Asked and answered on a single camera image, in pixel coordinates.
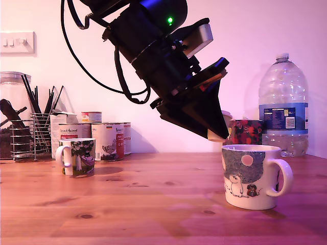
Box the beige paper cup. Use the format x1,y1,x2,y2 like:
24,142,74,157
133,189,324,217
221,110,233,128

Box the red floral cup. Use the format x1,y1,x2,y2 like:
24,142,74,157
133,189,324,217
226,119,264,146

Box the white tin can red label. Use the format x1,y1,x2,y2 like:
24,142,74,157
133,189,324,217
58,122,92,141
123,122,132,155

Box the large clear water bottle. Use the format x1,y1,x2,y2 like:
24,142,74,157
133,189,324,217
258,53,309,158

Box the white tin can chicken print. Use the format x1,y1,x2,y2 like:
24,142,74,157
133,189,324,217
90,122,125,162

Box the white mug with blue print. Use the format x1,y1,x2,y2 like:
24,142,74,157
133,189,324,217
221,144,294,211

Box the small red-labelled tin can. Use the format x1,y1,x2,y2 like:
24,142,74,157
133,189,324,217
81,111,103,124

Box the white mug with green print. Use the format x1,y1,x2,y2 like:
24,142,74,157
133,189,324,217
55,138,97,179

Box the black chopstick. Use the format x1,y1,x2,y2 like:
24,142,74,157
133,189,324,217
51,85,64,113
25,74,42,113
44,86,56,113
20,74,39,113

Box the white cardboard box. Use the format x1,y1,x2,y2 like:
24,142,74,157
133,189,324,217
49,111,78,159

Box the glass jar with metal lid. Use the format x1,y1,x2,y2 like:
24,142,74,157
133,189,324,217
0,71,33,160

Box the dark wooden utensil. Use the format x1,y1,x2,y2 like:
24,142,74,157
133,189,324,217
0,99,28,128

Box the thick black cable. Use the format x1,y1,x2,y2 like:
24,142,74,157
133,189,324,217
113,47,152,105

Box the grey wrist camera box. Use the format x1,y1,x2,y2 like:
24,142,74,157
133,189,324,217
174,17,214,59

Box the short looped black cable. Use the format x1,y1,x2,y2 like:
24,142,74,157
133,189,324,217
66,0,95,31

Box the long thin black cable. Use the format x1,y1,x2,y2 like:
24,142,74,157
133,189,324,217
60,0,126,94

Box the white wall light switch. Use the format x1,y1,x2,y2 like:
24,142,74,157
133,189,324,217
0,31,37,57

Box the metal wire utensil rack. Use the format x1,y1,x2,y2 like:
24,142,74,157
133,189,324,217
9,112,56,162

